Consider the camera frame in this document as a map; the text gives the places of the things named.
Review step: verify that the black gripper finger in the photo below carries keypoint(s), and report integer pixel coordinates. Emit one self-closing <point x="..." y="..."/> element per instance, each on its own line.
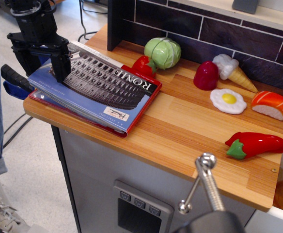
<point x="29" y="62"/>
<point x="61" y="66"/>

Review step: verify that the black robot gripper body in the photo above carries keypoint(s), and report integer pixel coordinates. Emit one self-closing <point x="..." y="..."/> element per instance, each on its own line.
<point x="38" y="34"/>

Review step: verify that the Rome picture book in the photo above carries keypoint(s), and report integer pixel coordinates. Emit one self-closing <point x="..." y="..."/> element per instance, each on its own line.
<point x="98" y="88"/>

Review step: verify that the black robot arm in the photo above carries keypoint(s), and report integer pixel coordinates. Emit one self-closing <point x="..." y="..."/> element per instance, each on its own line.
<point x="7" y="5"/>

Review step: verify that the blue black bar clamp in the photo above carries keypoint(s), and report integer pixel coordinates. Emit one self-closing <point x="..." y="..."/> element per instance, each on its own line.
<point x="15" y="84"/>

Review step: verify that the red toy strawberry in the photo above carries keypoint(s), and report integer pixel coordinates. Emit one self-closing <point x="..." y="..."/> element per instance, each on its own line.
<point x="146" y="66"/>

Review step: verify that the green toy cabbage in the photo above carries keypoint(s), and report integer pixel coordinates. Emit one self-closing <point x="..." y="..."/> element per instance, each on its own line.
<point x="165" y="52"/>

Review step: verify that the grey toy oven cabinet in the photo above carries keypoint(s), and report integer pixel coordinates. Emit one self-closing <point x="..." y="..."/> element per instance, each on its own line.
<point x="111" y="192"/>

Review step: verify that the dark red toy fruit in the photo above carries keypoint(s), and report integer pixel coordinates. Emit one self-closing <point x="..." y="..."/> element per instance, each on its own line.
<point x="206" y="76"/>

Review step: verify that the beige sneaker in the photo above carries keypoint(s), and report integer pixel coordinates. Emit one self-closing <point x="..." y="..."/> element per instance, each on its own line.
<point x="10" y="221"/>

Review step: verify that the toy ice cream cone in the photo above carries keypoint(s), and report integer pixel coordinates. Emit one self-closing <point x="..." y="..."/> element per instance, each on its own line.
<point x="229" y="69"/>

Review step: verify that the toy fried egg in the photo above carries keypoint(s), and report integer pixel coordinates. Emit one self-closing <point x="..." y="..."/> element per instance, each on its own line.
<point x="228" y="101"/>

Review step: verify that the grey object on shelf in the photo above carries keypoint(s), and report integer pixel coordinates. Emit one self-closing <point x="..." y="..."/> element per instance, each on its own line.
<point x="247" y="6"/>

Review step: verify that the red toy chili pepper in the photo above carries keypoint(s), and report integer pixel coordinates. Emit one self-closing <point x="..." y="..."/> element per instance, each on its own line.
<point x="243" y="145"/>

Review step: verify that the toy salmon sushi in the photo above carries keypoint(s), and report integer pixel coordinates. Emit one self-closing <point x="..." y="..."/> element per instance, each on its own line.
<point x="268" y="103"/>

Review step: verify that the black vertical board post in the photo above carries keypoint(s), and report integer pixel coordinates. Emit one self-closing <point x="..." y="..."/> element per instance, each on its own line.
<point x="118" y="12"/>

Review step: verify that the metal clamp screw handle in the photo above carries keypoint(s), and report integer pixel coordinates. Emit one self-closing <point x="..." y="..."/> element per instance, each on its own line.
<point x="204" y="165"/>

